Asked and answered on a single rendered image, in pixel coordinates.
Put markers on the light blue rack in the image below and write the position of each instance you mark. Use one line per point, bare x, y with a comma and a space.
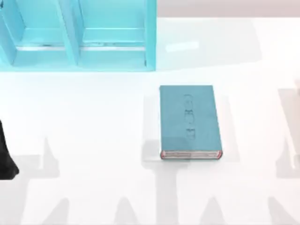
112, 35

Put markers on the teal book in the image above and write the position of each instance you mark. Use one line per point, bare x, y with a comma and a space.
187, 117

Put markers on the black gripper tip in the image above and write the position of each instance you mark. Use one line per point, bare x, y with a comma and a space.
6, 161

